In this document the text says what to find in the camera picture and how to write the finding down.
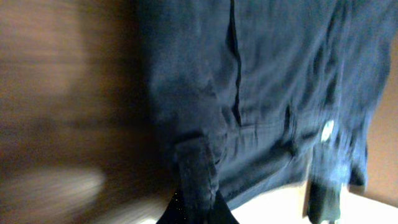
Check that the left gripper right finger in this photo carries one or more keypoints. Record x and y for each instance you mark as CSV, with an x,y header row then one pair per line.
x,y
323,204

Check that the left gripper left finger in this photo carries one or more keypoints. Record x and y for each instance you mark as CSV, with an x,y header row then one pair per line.
x,y
177,212

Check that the navy blue shorts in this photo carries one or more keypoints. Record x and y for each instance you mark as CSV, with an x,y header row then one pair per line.
x,y
252,95

